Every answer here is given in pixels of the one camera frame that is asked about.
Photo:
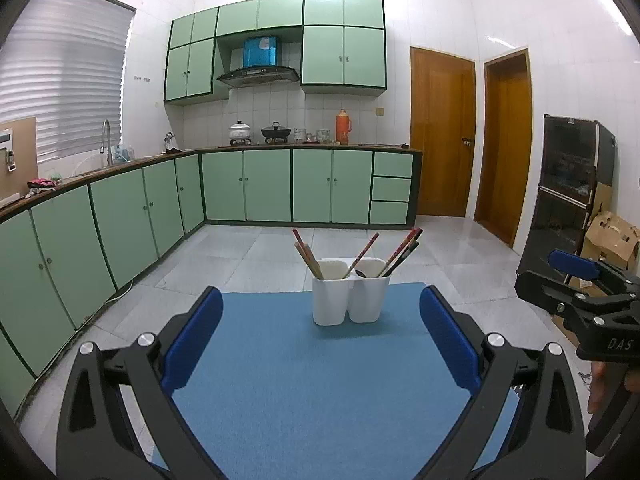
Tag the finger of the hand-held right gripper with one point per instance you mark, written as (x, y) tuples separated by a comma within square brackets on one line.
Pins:
[(550, 290), (575, 263)]

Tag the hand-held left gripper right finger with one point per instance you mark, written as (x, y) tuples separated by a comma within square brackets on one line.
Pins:
[(447, 340)]

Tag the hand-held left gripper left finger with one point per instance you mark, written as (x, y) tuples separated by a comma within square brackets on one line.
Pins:
[(192, 340)]

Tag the black chopstick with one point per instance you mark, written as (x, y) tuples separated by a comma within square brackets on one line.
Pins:
[(405, 255), (400, 262)]

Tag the thin red chopstick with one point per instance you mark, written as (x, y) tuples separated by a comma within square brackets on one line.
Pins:
[(402, 250), (304, 247)]

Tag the red-tipped wooden chopstick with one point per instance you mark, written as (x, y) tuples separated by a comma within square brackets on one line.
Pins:
[(364, 251)]

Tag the white utensil holder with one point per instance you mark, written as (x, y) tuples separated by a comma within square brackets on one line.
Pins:
[(330, 300)]

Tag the light wooden chopstick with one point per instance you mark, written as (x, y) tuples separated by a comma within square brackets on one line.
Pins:
[(305, 259), (311, 259)]

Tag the person's right hand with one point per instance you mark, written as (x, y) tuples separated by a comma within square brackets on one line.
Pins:
[(597, 385)]

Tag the cardboard box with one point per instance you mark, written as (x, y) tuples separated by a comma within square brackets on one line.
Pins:
[(25, 155), (615, 235)]

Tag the black glass-front cabinet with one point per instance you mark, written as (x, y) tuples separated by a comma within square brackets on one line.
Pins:
[(565, 160)]

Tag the blue table mat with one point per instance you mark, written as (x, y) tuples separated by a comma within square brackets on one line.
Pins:
[(300, 385)]

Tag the wooden door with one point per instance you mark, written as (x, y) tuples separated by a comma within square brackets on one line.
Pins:
[(442, 135), (505, 150)]

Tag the green base cabinet unit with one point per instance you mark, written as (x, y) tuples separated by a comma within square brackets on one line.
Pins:
[(265, 185)]

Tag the clear bottles by sink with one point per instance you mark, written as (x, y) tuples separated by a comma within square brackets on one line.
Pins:
[(124, 154)]

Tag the white cooking pot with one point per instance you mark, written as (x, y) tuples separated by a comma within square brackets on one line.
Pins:
[(239, 131)]

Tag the pink cloth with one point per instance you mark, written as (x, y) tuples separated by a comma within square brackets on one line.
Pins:
[(40, 185)]

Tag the metal sink faucet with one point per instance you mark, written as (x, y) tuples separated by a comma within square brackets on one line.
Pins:
[(106, 140)]

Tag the black wok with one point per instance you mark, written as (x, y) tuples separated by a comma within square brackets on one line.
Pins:
[(276, 132)]

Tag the glass jar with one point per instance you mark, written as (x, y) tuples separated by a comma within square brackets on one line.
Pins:
[(300, 135), (323, 136)]

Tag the orange thermos flask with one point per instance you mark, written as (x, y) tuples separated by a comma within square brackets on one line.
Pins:
[(343, 127)]

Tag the black range hood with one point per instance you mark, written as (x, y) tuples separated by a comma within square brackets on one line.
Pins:
[(257, 76)]

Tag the white window blind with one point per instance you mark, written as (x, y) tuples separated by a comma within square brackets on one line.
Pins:
[(60, 75)]

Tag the blue-wrapped hood chimney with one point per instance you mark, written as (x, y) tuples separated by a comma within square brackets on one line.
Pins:
[(261, 51)]

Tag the green wall cabinet unit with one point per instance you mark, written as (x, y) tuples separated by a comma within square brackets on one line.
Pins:
[(345, 55)]

